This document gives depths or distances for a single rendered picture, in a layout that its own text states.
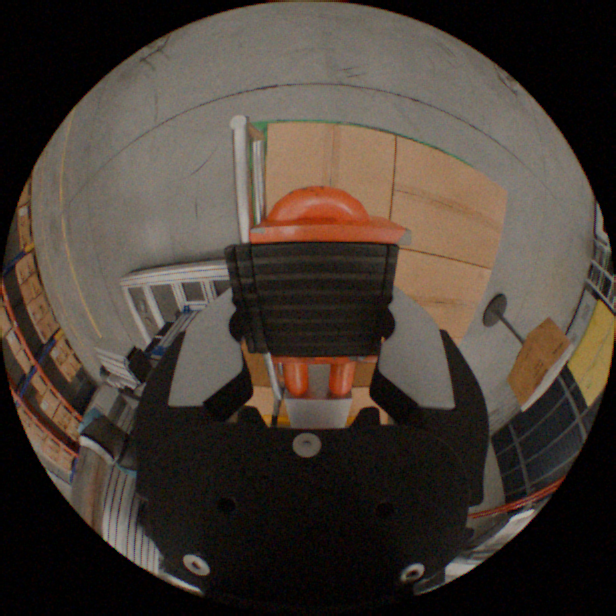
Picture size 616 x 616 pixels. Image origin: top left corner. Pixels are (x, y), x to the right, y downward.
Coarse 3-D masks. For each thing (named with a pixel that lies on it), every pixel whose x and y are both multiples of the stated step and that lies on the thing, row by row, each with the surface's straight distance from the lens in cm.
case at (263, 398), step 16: (256, 368) 48; (368, 368) 47; (256, 384) 45; (352, 384) 43; (368, 384) 44; (256, 400) 50; (272, 400) 48; (352, 400) 47; (368, 400) 49; (384, 416) 59
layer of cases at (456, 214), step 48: (288, 144) 66; (336, 144) 66; (384, 144) 70; (288, 192) 64; (384, 192) 67; (432, 192) 76; (480, 192) 92; (432, 240) 78; (480, 240) 94; (432, 288) 86; (480, 288) 106
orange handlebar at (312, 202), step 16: (304, 192) 10; (320, 192) 10; (336, 192) 10; (272, 208) 11; (288, 208) 10; (304, 208) 10; (320, 208) 10; (336, 208) 10; (352, 208) 10; (288, 368) 16; (304, 368) 16; (336, 368) 16; (352, 368) 16; (288, 384) 17; (304, 384) 18; (336, 384) 17
